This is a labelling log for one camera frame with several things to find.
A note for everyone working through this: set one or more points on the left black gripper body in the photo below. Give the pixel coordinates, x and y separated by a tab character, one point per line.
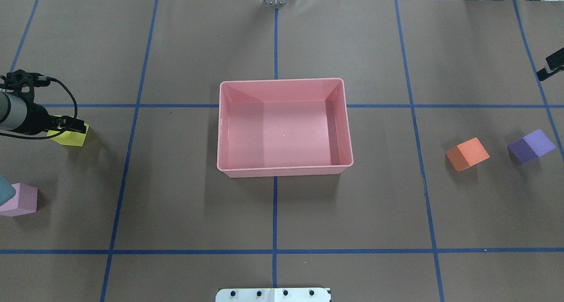
36	118

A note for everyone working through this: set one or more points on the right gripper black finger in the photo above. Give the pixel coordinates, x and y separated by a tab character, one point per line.
554	64

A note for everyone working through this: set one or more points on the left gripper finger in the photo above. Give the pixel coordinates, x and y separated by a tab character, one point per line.
72	124

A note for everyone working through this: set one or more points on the yellow foam block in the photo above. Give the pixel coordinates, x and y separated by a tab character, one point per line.
71	138

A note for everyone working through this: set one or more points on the orange foam block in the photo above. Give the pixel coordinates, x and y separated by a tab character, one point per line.
467	154

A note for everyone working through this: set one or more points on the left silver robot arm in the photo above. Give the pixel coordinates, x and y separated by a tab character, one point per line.
13	115

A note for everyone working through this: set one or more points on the pink plastic bin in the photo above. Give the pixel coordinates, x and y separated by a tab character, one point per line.
284	127

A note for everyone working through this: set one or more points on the pink foam block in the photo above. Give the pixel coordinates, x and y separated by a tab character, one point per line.
24	201

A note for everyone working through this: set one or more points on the purple foam block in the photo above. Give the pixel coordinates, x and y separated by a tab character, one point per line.
531	146

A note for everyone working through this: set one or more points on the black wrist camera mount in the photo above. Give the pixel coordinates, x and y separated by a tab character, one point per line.
22	84

